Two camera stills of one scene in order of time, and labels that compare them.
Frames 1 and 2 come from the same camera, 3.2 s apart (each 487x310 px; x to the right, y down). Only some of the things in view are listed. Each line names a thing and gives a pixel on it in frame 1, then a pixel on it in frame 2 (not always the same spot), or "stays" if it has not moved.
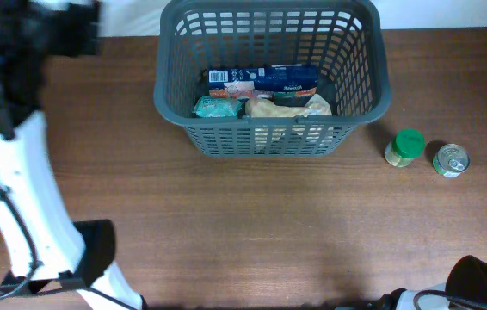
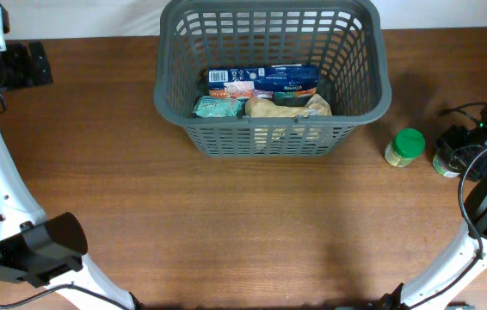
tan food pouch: x=261 y=107 stays
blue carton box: x=261 y=83 stays
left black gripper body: x=72 y=34 → x=18 y=72
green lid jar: x=407 y=145 stays
